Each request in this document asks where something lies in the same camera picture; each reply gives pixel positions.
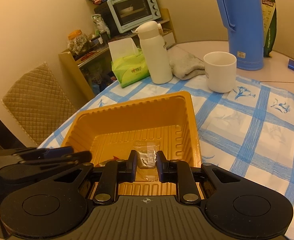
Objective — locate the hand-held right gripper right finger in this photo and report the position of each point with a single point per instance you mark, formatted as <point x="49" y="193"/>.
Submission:
<point x="161" y="167"/>

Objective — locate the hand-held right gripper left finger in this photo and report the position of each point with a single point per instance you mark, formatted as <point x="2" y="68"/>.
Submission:
<point x="132" y="167"/>

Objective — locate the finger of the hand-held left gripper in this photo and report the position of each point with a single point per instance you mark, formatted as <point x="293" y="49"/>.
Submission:
<point x="61" y="161"/>
<point x="59" y="150"/>

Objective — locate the clear white snack packet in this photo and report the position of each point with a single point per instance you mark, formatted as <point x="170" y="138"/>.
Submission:
<point x="147" y="160"/>

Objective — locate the orange plastic tray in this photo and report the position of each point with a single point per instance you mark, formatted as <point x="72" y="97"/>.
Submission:
<point x="137" y="120"/>

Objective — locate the chair with quilted beige cover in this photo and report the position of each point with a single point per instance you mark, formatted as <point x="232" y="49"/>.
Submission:
<point x="36" y="100"/>

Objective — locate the blue checked tablecloth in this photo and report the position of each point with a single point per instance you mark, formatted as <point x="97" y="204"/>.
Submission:
<point x="237" y="130"/>

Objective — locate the wooden shelf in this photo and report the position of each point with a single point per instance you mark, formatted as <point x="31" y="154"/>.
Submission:
<point x="71" y="66"/>

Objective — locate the green tissue pack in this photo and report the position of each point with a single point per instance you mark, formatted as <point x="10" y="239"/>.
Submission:
<point x="132" y="70"/>

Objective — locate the grey folded cloth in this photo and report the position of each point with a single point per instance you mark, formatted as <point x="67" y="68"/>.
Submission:
<point x="187" y="66"/>

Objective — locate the plastic jar with orange lid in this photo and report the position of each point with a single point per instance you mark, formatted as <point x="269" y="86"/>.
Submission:
<point x="78" y="42"/>

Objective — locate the white thermos bottle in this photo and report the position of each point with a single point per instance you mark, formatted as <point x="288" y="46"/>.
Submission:
<point x="157" y="57"/>

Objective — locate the white cup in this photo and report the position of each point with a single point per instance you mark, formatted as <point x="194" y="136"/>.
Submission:
<point x="220" y="72"/>

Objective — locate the small white drawer box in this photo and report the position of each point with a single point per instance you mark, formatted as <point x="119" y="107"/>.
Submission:
<point x="168" y="38"/>

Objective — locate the white and green bag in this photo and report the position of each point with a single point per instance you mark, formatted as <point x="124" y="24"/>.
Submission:
<point x="100" y="25"/>

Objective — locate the light blue toaster oven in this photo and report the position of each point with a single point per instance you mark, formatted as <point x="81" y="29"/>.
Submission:
<point x="134" y="10"/>

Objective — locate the blue thermos jug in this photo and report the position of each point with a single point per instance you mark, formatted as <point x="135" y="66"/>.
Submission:
<point x="244" y="30"/>

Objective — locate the green snack bag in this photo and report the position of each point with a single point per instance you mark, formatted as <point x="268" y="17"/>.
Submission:
<point x="269" y="30"/>

